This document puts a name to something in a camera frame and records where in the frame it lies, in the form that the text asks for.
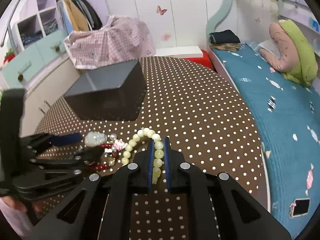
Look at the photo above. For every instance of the dark grey storage box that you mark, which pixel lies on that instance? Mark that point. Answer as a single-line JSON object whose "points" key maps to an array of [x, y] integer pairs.
{"points": [[110, 93]]}

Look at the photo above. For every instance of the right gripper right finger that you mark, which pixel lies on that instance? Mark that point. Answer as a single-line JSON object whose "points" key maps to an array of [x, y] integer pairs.
{"points": [[172, 160]]}

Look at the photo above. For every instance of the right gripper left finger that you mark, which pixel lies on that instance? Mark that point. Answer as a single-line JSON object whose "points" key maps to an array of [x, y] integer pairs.
{"points": [[142, 178]]}

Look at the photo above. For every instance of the pink charm brooch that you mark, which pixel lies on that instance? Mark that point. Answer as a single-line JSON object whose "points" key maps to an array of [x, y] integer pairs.
{"points": [[119, 145]]}

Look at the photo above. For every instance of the person left hand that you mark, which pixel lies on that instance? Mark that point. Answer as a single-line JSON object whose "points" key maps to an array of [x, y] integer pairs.
{"points": [[19, 206]]}

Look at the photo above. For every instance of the smartphone on bed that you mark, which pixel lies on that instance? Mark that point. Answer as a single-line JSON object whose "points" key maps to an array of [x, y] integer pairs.
{"points": [[299, 207]]}

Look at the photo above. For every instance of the pink and green pillow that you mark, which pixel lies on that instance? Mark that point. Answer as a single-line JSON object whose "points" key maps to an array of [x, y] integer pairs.
{"points": [[297, 61]]}

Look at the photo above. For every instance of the folded dark clothes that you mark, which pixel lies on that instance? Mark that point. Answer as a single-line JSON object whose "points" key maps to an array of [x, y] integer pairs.
{"points": [[223, 37]]}

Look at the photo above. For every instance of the teal drawer cabinet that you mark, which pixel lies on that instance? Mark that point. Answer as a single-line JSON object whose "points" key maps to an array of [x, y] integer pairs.
{"points": [[21, 69]]}

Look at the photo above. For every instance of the brown polka dot tablecloth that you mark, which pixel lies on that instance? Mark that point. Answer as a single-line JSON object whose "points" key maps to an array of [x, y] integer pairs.
{"points": [[205, 118]]}

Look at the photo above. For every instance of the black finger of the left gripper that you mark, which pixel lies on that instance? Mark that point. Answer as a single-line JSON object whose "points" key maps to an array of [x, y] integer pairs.
{"points": [[91, 154]]}

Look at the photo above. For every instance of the white board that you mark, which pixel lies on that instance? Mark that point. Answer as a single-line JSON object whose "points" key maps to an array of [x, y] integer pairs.
{"points": [[180, 52]]}

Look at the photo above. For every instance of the red stool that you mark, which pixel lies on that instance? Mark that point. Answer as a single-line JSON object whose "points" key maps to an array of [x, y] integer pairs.
{"points": [[204, 60]]}

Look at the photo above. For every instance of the hanging clothes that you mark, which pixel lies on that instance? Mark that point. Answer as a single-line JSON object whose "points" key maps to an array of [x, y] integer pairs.
{"points": [[78, 15]]}

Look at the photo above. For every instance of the pink checkered cloth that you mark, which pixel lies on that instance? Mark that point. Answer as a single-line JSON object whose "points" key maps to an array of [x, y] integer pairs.
{"points": [[122, 39]]}

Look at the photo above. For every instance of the blue patterned bed sheet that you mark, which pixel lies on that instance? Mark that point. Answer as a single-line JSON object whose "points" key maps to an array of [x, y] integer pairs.
{"points": [[287, 117]]}

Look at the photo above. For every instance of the folded jeans on shelf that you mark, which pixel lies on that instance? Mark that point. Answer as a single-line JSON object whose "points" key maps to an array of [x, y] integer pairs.
{"points": [[27, 39]]}

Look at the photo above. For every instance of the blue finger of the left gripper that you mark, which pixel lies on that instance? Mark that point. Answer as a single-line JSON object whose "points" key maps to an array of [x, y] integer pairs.
{"points": [[63, 140]]}

